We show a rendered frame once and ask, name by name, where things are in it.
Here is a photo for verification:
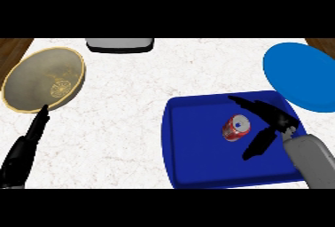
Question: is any red soda can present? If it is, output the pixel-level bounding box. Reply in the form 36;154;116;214
221;113;252;143

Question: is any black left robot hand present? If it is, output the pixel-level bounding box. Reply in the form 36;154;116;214
0;104;51;190

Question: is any light blue plate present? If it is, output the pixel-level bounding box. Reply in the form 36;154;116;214
261;42;335;114

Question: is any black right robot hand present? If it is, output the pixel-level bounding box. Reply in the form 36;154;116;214
225;95;302;161

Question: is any grey and black appliance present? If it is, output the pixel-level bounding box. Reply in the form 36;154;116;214
84;37;156;54

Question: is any gold-rimmed grey bowl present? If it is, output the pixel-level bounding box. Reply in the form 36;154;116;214
0;46;87;114

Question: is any dark blue tray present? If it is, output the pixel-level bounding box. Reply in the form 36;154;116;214
159;90;308;190

